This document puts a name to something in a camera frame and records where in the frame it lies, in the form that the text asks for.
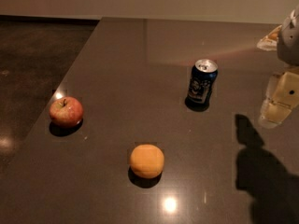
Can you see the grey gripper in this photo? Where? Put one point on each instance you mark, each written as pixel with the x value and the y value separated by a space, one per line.
pixel 290 44

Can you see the blue pepsi can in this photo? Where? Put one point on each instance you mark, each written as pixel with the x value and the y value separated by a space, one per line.
pixel 203 75

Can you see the orange fruit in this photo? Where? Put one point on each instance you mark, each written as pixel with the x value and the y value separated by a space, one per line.
pixel 147 161

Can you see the red apple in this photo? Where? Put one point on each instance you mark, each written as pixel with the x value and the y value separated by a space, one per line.
pixel 66 112

